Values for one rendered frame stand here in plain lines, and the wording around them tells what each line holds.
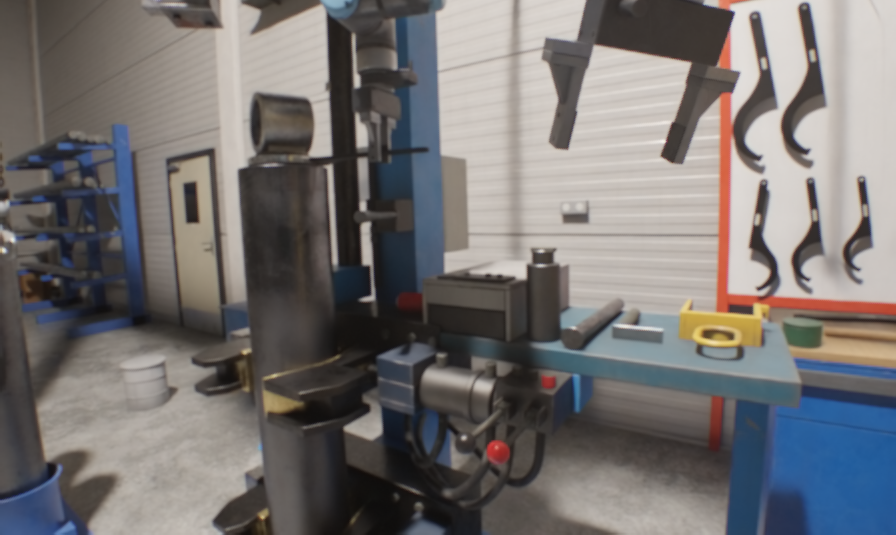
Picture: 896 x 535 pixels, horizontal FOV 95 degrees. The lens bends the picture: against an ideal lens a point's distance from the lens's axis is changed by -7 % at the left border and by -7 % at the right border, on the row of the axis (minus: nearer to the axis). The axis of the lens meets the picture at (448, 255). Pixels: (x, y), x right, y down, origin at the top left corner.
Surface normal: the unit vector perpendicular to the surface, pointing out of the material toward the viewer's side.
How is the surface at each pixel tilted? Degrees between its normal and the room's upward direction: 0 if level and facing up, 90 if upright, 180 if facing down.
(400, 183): 90
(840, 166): 90
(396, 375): 90
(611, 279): 90
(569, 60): 114
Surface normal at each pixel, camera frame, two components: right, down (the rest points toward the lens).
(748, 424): -0.55, 0.10
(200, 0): 0.23, 0.09
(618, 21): 0.10, 0.49
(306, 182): 0.73, 0.04
